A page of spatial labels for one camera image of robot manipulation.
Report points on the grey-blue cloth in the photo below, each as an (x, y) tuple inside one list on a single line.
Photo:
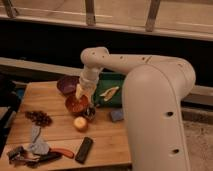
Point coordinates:
[(37, 145)]

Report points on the blue sponge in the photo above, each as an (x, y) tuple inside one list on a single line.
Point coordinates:
[(117, 115)]

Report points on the purple bowl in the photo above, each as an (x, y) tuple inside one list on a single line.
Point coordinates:
[(67, 84)]

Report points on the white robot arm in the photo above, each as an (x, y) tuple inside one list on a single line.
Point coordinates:
[(153, 88)]

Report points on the black marker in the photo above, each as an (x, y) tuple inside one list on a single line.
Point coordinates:
[(50, 157)]

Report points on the red-brown bowl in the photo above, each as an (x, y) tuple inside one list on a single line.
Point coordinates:
[(76, 106)]

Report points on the yellow banana peel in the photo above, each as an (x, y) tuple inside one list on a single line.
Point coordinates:
[(109, 93)]

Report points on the small metal cup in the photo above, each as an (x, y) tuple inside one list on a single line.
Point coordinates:
[(90, 113)]

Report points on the black remote control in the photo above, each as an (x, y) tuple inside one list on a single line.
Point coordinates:
[(84, 150)]

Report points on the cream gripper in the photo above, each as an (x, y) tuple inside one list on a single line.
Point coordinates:
[(88, 80)]

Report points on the green plastic tray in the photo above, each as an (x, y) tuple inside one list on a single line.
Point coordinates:
[(107, 81)]

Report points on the yellow apple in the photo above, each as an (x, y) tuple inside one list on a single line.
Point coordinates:
[(81, 124)]

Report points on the brown dried bunch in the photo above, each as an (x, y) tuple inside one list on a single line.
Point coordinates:
[(39, 118)]

